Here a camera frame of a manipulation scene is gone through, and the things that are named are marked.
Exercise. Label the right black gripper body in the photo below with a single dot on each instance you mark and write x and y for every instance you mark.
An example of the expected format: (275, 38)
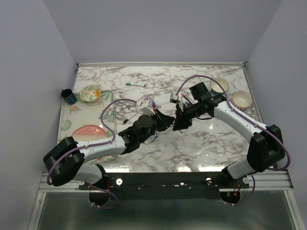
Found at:
(186, 115)

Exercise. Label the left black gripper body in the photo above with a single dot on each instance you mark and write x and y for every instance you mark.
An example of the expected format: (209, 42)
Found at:
(159, 125)

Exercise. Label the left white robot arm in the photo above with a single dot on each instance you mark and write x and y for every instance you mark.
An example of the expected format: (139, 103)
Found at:
(65, 160)

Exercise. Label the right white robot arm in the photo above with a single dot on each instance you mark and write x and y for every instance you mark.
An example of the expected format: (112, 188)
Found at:
(265, 142)

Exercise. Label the black tipped marker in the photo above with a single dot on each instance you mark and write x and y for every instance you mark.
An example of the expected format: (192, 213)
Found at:
(128, 119)

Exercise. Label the white ceramic bowl blue rim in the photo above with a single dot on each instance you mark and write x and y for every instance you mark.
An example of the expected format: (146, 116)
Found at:
(219, 86)

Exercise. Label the green capped marker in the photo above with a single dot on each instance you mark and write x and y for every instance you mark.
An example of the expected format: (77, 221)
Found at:
(136, 85)

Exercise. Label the pink ceramic plate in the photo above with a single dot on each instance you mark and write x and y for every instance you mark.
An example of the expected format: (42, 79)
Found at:
(89, 133)

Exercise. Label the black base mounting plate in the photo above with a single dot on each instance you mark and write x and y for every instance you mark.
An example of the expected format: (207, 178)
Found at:
(172, 185)

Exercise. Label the floral ceramic bowl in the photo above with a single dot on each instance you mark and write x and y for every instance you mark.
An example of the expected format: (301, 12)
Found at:
(90, 93)

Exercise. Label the floral plastic tray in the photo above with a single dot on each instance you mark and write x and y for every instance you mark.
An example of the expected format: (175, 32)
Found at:
(82, 113)

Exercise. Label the dark blue metal cup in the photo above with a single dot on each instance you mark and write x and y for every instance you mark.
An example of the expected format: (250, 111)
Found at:
(68, 96)

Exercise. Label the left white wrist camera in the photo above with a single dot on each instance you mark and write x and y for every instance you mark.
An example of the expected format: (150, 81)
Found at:
(146, 106)

